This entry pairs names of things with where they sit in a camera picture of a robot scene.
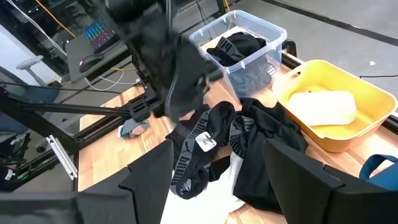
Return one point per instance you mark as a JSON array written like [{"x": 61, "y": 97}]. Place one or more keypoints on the orange plastic tub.
[{"x": 326, "y": 74}]

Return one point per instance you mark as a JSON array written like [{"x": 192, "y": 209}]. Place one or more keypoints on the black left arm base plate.
[{"x": 140, "y": 109}]

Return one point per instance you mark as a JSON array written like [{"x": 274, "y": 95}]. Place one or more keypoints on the black briefs grey waistband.
[
  {"x": 192, "y": 149},
  {"x": 183, "y": 93},
  {"x": 242, "y": 46}
]

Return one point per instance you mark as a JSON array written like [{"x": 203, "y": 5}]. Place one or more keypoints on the small white cloth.
[{"x": 323, "y": 107}]

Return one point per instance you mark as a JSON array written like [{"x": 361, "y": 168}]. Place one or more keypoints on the white floor scrap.
[{"x": 371, "y": 63}]

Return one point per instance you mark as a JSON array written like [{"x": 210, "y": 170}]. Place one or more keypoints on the backlit computer keyboard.
[{"x": 99, "y": 35}]

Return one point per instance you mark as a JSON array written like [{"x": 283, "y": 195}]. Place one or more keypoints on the black computer mouse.
[{"x": 90, "y": 62}]

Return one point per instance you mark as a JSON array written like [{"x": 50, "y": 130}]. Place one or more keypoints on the grey blue sock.
[{"x": 133, "y": 129}]

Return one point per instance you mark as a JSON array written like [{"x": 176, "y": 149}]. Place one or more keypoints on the white t-shirt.
[{"x": 211, "y": 208}]

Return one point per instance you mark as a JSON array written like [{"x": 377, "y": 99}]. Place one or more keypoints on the dark grey keyboard tray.
[{"x": 74, "y": 49}]

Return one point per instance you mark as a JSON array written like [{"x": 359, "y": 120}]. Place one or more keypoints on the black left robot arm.
[{"x": 124, "y": 6}]

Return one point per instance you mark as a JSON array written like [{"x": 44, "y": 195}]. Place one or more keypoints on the black garment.
[{"x": 273, "y": 124}]

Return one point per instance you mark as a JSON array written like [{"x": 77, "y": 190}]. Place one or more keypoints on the silver metal bracket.
[{"x": 62, "y": 157}]

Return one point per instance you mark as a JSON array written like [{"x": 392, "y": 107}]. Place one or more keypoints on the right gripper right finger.
[{"x": 304, "y": 193}]

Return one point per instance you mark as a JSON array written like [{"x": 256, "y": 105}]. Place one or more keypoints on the clear plastic bin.
[{"x": 280, "y": 46}]

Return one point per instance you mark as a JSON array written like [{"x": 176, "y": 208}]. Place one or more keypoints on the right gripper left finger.
[{"x": 149, "y": 186}]

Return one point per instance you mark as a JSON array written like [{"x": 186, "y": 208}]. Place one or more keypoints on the office chair white armrest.
[{"x": 29, "y": 62}]

